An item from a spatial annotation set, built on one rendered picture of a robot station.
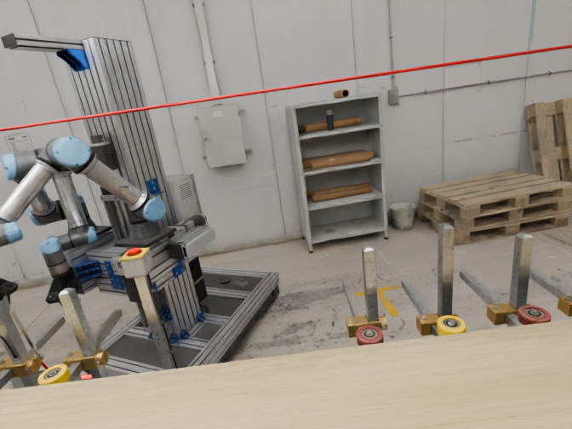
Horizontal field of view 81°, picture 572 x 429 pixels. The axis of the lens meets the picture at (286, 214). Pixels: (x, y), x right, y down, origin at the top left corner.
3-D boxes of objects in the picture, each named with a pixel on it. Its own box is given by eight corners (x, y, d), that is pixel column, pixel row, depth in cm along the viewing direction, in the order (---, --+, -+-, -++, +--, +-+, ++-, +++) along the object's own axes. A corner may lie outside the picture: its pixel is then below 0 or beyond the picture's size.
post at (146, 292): (169, 376, 126) (136, 270, 112) (182, 374, 126) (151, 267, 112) (166, 386, 122) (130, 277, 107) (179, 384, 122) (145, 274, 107)
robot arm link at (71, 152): (158, 203, 176) (58, 130, 139) (174, 207, 166) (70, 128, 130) (145, 223, 172) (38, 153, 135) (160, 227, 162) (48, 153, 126)
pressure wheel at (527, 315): (553, 345, 103) (557, 313, 99) (535, 355, 100) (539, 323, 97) (527, 330, 110) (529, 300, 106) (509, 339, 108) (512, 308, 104)
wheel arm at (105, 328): (116, 317, 148) (113, 309, 147) (123, 316, 148) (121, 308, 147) (53, 401, 107) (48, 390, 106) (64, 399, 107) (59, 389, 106)
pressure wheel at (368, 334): (389, 360, 106) (388, 330, 103) (374, 375, 101) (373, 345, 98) (368, 349, 112) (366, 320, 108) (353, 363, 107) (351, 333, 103)
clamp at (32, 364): (8, 368, 124) (2, 358, 123) (43, 364, 124) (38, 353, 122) (-4, 381, 119) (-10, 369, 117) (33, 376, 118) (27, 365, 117)
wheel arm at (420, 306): (400, 287, 146) (400, 278, 144) (408, 286, 146) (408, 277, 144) (448, 361, 105) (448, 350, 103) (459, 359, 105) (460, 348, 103)
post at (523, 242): (504, 351, 125) (515, 231, 109) (514, 350, 124) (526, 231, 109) (511, 358, 121) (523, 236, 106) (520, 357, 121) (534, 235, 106)
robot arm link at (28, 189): (49, 133, 147) (-31, 230, 131) (57, 131, 139) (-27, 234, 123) (75, 150, 154) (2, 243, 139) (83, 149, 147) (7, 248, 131)
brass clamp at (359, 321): (346, 328, 122) (345, 316, 120) (383, 323, 121) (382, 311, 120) (349, 339, 116) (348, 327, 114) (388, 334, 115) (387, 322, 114)
